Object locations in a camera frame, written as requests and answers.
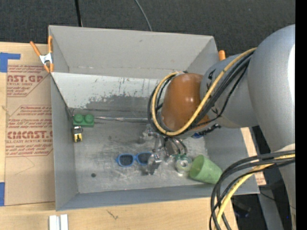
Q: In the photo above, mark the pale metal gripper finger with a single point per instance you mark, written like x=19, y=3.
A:
x=154, y=163
x=149, y=132

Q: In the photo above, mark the clear tape roll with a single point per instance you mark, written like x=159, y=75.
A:
x=180, y=167

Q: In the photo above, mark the blue sunglasses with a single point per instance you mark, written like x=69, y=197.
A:
x=125, y=160

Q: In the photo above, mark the green plastic cup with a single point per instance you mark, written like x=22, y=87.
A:
x=207, y=171

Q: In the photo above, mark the green toy brick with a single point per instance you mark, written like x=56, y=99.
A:
x=83, y=120

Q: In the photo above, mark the grey metal bin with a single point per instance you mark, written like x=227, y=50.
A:
x=115, y=51

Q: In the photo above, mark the brown cardboard board, red print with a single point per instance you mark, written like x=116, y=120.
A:
x=26, y=166

